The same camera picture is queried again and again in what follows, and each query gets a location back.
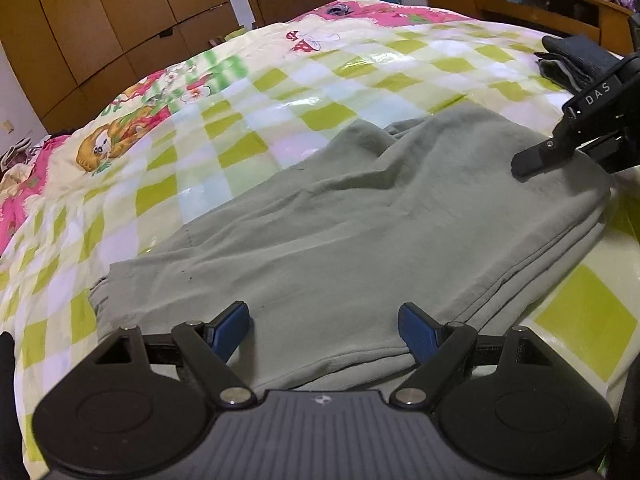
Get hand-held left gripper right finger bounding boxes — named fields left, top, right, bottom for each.
left=389, top=302, right=548, bottom=408

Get wooden wardrobe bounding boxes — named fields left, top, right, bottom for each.
left=0, top=0, right=241, bottom=133

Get dark grey folded cloth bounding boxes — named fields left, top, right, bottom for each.
left=534, top=34, right=621, bottom=95

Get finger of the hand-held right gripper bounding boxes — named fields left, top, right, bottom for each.
left=511, top=135, right=576, bottom=177

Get striped clothes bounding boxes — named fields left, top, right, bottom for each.
left=0, top=135, right=51, bottom=173

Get wooden cabinet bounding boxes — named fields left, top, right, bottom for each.
left=420, top=0, right=636, bottom=56

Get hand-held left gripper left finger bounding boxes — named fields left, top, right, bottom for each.
left=92, top=301, right=257, bottom=408

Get grey-green pants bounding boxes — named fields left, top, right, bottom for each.
left=89, top=105, right=618, bottom=392

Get black folded cloth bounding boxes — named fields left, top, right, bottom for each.
left=0, top=332, right=17, bottom=480

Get checkered printed blanket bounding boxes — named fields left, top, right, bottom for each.
left=0, top=0, right=640, bottom=480

